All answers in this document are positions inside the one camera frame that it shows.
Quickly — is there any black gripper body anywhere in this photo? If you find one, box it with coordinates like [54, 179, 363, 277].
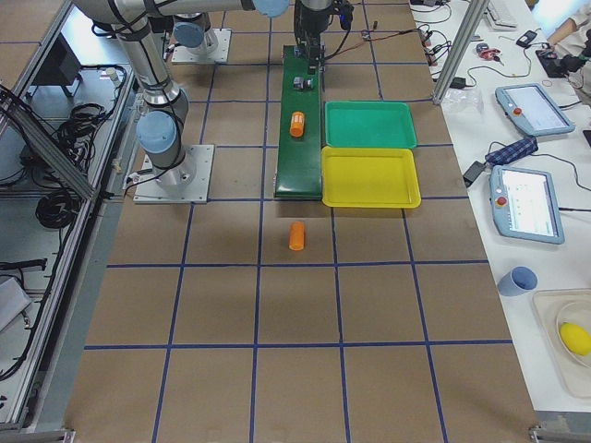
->
[295, 25, 326, 58]

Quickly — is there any green push button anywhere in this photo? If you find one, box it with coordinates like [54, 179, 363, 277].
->
[293, 77, 314, 91]

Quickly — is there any orange cylinder marked 4680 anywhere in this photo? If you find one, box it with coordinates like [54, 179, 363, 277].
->
[289, 111, 306, 138]

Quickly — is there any plain orange cylinder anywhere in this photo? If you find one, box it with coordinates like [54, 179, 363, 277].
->
[288, 221, 306, 251]

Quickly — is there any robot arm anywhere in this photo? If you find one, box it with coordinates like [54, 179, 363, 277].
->
[75, 1, 288, 189]
[173, 1, 354, 75]

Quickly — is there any green plastic tray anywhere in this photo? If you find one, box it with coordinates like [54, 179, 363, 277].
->
[325, 101, 417, 149]

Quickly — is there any green conveyor belt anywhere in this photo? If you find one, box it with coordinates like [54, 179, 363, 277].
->
[274, 45, 322, 200]

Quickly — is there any yellow plastic tray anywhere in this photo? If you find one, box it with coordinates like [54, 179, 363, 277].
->
[321, 147, 421, 209]

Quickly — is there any black power adapter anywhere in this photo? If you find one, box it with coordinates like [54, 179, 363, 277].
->
[463, 161, 487, 188]

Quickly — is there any blue checkered pouch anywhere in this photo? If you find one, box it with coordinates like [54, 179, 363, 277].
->
[485, 137, 538, 166]

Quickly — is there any teach pendant with red button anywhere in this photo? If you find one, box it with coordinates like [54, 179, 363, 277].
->
[489, 165, 565, 245]

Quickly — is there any blue plastic cup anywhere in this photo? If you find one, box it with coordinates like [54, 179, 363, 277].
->
[498, 266, 538, 297]

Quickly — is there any beige tray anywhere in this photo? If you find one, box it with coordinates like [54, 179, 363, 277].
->
[532, 289, 590, 400]

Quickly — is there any yellow lemon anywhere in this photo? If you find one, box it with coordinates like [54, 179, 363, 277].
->
[559, 322, 590, 356]

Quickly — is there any red black power cable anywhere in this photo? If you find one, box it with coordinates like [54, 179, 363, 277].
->
[322, 20, 421, 61]

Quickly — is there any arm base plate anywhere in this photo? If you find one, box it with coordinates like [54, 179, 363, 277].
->
[172, 26, 232, 65]
[133, 145, 215, 204]

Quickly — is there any aluminium frame post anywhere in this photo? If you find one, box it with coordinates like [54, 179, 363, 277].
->
[432, 0, 488, 105]

